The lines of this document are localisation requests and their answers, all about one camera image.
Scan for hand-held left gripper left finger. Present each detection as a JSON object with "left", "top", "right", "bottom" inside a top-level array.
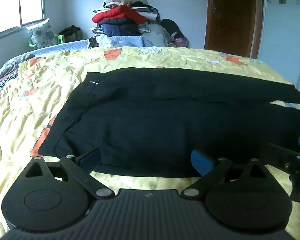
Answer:
[{"left": 22, "top": 148, "right": 115, "bottom": 201}]

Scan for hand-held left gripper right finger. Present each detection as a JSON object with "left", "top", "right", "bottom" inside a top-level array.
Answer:
[{"left": 181, "top": 149, "right": 269, "bottom": 201}]

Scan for black pants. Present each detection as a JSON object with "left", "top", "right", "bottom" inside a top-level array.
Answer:
[{"left": 37, "top": 67, "right": 300, "bottom": 178}]

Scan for yellow floral bedsheet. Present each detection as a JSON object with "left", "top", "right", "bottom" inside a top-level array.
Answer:
[{"left": 0, "top": 45, "right": 300, "bottom": 240}]

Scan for striped patterned blanket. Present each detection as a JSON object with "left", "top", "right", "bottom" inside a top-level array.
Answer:
[{"left": 0, "top": 54, "right": 36, "bottom": 100}]

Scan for purple cloth item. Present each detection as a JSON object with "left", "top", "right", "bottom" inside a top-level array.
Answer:
[{"left": 172, "top": 37, "right": 190, "bottom": 48}]

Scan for light blue quilt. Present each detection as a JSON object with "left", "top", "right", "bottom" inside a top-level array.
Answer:
[{"left": 22, "top": 35, "right": 170, "bottom": 56}]

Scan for green plastic chair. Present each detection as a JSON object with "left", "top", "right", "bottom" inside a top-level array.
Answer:
[{"left": 28, "top": 34, "right": 65, "bottom": 49}]

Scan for dark duffel bag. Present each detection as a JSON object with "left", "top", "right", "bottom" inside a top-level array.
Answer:
[{"left": 59, "top": 25, "right": 83, "bottom": 43}]

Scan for white floral pillow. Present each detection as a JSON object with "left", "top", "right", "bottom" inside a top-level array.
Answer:
[{"left": 27, "top": 18, "right": 56, "bottom": 49}]

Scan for black backpack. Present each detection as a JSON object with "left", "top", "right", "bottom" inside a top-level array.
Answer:
[{"left": 161, "top": 18, "right": 185, "bottom": 40}]

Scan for brown wooden door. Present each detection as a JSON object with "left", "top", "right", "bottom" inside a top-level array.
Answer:
[{"left": 204, "top": 0, "right": 264, "bottom": 59}]

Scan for pile of folded clothes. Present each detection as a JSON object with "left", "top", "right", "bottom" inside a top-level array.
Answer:
[{"left": 89, "top": 0, "right": 175, "bottom": 49}]

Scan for aluminium sliding window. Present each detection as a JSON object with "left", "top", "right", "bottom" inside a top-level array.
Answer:
[{"left": 0, "top": 0, "right": 46, "bottom": 43}]

